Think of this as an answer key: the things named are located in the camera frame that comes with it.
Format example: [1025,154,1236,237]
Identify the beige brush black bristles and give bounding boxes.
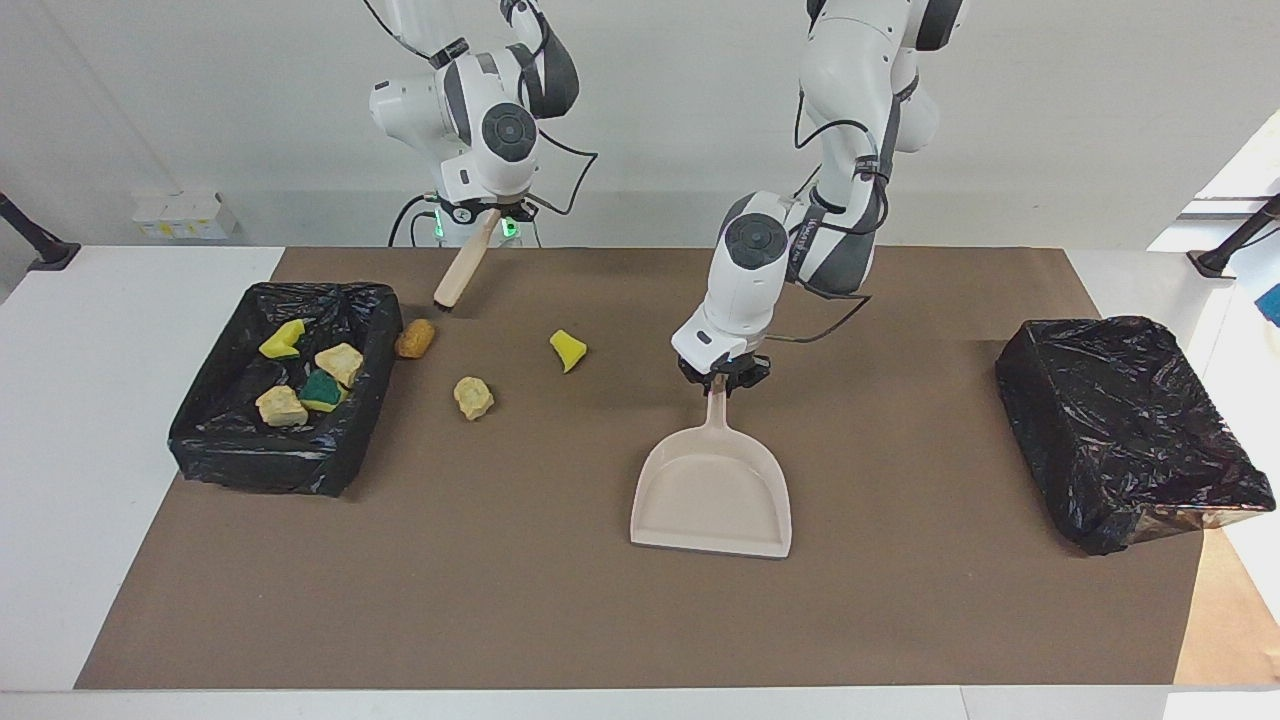
[433,207,501,311]

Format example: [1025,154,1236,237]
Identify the black bag lined bin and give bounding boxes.
[167,281,404,498]
[994,316,1277,557]

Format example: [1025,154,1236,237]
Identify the tan paper sheet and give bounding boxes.
[1175,525,1280,686]

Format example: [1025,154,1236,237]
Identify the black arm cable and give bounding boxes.
[362,0,599,217]
[770,85,893,345]

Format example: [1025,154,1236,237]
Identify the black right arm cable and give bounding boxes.
[362,0,599,217]

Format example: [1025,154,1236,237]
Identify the pale bread chunk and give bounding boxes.
[453,376,496,422]

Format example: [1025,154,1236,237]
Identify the brown paper table mat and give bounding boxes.
[75,247,1206,691]

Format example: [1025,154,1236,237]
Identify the black right base cable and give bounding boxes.
[388,193,441,248]

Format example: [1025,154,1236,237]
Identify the golden croissant piece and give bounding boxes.
[314,342,365,388]
[255,385,309,428]

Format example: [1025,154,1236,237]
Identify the yellow sponge block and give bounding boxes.
[258,318,307,360]

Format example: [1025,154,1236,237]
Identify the white wall socket strip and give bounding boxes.
[130,190,241,241]

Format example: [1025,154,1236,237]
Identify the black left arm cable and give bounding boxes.
[770,85,893,345]

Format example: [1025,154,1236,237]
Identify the notched yellow sponge piece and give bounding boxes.
[299,369,348,413]

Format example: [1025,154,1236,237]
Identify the black camera stand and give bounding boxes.
[0,192,81,273]
[1187,193,1280,279]

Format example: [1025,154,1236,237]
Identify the beige plastic dustpan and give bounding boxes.
[630,372,793,559]

